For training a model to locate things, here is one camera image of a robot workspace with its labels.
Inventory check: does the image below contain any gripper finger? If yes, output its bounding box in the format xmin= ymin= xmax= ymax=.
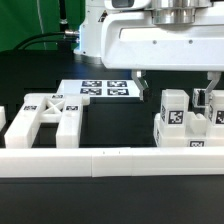
xmin=197 ymin=71 xmax=222 ymax=107

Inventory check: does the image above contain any white fence wall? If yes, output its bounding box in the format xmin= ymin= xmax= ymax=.
xmin=0 ymin=147 xmax=224 ymax=178
xmin=0 ymin=106 xmax=6 ymax=131

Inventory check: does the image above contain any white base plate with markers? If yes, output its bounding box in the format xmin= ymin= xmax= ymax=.
xmin=56 ymin=79 xmax=140 ymax=103

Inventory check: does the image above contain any black cable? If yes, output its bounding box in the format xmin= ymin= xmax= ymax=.
xmin=13 ymin=29 xmax=81 ymax=51

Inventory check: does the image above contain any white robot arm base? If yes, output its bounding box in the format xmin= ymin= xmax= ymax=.
xmin=74 ymin=0 xmax=108 ymax=64

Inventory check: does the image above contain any small white block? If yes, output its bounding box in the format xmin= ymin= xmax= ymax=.
xmin=160 ymin=89 xmax=189 ymax=137

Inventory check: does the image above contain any white chair back frame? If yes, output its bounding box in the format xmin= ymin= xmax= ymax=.
xmin=4 ymin=93 xmax=90 ymax=149

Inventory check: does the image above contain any white chair seat part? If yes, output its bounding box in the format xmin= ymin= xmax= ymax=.
xmin=153 ymin=112 xmax=224 ymax=147

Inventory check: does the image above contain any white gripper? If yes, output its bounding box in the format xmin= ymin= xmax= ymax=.
xmin=101 ymin=11 xmax=224 ymax=102

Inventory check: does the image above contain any white left fence wall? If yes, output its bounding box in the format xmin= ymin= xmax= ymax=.
xmin=0 ymin=106 xmax=6 ymax=131

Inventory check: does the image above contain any white front fence wall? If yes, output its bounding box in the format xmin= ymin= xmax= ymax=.
xmin=0 ymin=147 xmax=224 ymax=178

